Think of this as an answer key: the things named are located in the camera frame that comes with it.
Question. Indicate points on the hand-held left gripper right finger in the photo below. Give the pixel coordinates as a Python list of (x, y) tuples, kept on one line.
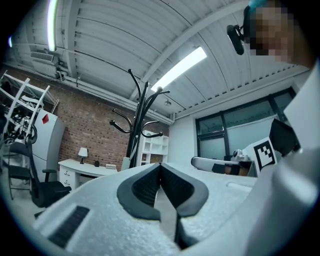
[(215, 197)]

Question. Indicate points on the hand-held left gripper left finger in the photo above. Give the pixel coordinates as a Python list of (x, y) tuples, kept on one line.
[(100, 220)]

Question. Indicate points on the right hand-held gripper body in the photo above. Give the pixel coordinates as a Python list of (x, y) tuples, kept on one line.
[(250, 156)]

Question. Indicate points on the black metal coat stand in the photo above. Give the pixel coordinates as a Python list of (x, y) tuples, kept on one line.
[(137, 130)]

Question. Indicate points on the black framed window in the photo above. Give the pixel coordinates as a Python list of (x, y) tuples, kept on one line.
[(240, 130)]

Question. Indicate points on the white desk with drawers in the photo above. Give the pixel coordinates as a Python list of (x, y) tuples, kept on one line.
[(82, 171)]

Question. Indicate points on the flat pale box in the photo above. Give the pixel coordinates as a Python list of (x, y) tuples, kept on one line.
[(110, 166)]

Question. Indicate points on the small black box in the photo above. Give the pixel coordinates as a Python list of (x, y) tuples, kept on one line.
[(96, 163)]

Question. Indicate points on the black office chair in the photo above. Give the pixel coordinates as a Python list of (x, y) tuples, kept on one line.
[(47, 187)]

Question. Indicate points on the white shade table lamp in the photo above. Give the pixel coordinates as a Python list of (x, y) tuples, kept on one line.
[(83, 152)]

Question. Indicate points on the white cube shelf unit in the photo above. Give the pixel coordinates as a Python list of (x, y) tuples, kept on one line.
[(155, 147)]

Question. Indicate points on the white cabinet with red sticker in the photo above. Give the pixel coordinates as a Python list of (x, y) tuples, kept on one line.
[(48, 140)]

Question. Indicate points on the small ceiling fixture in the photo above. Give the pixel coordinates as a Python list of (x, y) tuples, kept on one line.
[(168, 102)]

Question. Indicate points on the rectangular ceiling light panel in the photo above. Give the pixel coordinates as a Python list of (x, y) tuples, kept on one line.
[(182, 66)]

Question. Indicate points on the person's head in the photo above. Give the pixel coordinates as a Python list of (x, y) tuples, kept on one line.
[(272, 27)]

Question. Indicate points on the white metal shelf rack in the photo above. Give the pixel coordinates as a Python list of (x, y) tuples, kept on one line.
[(22, 100)]

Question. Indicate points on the long ceiling tube light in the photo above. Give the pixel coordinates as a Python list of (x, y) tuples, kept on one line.
[(52, 25)]

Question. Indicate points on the black head-worn camera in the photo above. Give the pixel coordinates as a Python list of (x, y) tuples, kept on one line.
[(237, 40)]

